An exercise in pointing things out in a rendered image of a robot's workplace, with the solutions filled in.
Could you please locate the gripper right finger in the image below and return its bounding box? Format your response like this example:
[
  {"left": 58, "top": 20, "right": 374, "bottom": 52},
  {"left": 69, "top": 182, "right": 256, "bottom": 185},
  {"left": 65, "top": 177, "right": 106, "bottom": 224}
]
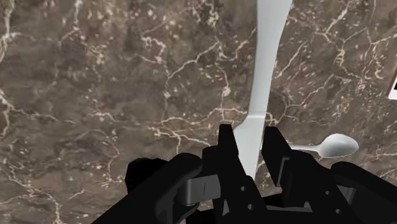
[{"left": 261, "top": 126, "right": 397, "bottom": 224}]

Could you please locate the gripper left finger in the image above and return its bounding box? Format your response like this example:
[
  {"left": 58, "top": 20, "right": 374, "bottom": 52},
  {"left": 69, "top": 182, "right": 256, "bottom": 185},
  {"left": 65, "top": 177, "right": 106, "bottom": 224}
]
[{"left": 92, "top": 123, "right": 267, "bottom": 224}]

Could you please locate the silver spoon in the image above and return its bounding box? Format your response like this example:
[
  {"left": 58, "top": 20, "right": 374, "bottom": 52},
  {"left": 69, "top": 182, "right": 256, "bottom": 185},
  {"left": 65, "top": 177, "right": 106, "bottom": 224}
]
[{"left": 288, "top": 133, "right": 359, "bottom": 159}]

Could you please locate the white flat device black screen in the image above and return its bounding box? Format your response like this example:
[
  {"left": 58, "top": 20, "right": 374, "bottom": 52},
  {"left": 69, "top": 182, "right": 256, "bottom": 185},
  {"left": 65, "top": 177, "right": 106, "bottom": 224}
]
[{"left": 387, "top": 71, "right": 397, "bottom": 101}]

